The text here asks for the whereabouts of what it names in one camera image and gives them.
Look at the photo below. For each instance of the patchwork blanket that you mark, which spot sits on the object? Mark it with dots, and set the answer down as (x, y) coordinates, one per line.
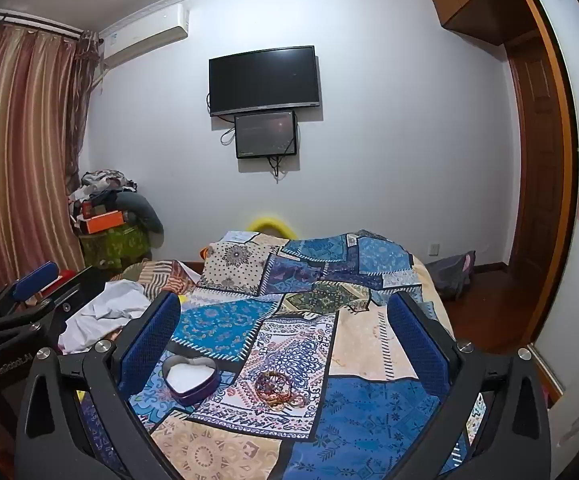
(369, 410)

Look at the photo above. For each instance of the striped pink curtain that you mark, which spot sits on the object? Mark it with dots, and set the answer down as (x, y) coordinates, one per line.
(19, 160)

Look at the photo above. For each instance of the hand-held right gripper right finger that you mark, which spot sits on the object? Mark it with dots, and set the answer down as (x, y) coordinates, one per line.
(419, 350)

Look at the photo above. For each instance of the white paper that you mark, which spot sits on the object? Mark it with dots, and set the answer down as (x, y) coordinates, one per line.
(239, 237)

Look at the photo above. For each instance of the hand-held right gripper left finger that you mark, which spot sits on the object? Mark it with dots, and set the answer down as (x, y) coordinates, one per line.
(149, 340)

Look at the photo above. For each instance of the white curtain rail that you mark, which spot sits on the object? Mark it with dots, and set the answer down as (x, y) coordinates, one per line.
(34, 22)

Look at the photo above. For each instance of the wooden door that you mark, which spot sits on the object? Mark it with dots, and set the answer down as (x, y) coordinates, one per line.
(539, 185)

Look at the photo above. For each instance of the orange box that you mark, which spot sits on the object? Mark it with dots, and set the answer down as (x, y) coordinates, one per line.
(106, 221)

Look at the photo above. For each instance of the white cloth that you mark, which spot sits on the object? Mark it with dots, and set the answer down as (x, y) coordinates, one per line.
(104, 310)

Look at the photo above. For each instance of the dark bag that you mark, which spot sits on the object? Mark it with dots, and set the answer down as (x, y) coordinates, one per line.
(449, 275)

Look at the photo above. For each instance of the purple heart-shaped tin box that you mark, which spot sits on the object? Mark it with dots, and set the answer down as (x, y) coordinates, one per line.
(192, 385)

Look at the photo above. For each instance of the white air conditioner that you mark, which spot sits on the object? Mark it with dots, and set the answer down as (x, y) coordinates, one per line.
(144, 35)

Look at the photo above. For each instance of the pile of clothes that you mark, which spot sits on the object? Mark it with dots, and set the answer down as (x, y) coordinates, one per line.
(99, 187)

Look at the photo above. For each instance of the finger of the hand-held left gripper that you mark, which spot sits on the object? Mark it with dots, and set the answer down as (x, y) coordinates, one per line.
(34, 280)
(79, 287)

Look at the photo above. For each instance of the grey pillow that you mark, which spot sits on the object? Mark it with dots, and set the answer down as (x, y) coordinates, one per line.
(144, 210)

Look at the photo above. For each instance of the small black monitor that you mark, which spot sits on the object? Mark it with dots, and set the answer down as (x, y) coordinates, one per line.
(265, 135)

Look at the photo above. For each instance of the white wall socket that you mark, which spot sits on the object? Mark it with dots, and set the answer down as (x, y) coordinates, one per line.
(434, 249)

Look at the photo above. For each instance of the wooden overhead cabinet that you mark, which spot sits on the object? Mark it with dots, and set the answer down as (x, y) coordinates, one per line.
(474, 5)

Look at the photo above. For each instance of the brown striped cloth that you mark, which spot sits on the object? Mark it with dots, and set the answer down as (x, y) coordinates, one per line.
(164, 275)

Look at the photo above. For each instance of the black wall television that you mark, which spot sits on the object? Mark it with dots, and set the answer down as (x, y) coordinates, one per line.
(263, 80)

